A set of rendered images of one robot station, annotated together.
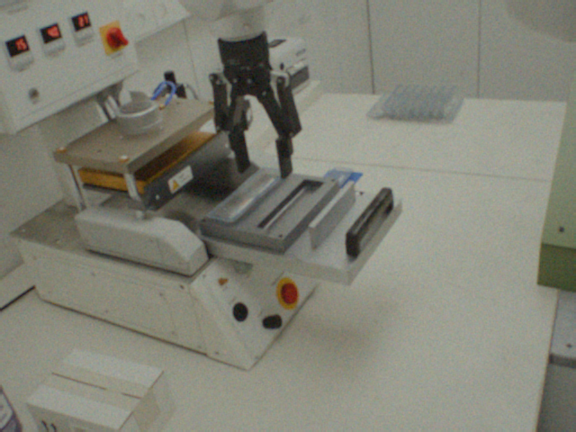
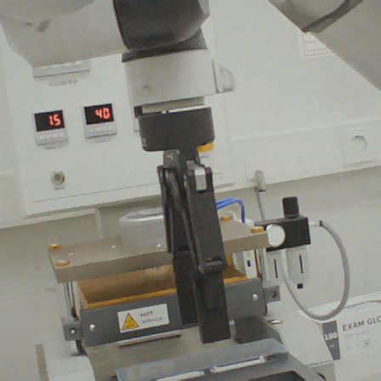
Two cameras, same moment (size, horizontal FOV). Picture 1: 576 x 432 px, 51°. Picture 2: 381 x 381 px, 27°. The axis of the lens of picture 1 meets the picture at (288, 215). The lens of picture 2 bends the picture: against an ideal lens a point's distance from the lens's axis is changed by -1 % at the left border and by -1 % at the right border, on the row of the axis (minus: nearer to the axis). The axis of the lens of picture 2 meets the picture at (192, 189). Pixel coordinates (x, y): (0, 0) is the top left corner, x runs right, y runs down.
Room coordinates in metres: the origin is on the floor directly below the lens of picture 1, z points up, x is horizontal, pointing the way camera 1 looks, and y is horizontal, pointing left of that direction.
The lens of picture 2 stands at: (0.32, -0.54, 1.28)
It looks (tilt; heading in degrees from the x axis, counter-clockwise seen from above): 6 degrees down; 43
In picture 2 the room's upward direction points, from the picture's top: 8 degrees counter-clockwise
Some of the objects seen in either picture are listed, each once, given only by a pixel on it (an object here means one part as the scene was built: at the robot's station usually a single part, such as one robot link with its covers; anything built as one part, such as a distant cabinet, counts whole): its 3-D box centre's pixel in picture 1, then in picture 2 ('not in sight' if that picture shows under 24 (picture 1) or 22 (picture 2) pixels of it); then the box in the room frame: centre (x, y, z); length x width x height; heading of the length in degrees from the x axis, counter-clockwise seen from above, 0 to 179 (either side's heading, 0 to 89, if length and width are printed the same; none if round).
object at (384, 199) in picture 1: (370, 219); not in sight; (0.81, -0.13, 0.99); 0.15 x 0.02 x 0.04; 146
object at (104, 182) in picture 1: (149, 145); (162, 271); (1.07, 0.23, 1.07); 0.22 x 0.17 x 0.10; 146
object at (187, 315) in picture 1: (183, 244); not in sight; (1.07, 0.22, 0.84); 0.53 x 0.37 x 0.17; 56
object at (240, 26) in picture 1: (234, 13); (183, 81); (0.94, 0.03, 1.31); 0.13 x 0.12 x 0.05; 147
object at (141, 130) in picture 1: (139, 132); (164, 253); (1.09, 0.25, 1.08); 0.31 x 0.24 x 0.13; 146
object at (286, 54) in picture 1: (267, 67); not in sight; (2.04, -0.01, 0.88); 0.25 x 0.20 x 0.17; 53
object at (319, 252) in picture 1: (296, 216); not in sight; (0.89, -0.01, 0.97); 0.30 x 0.22 x 0.08; 56
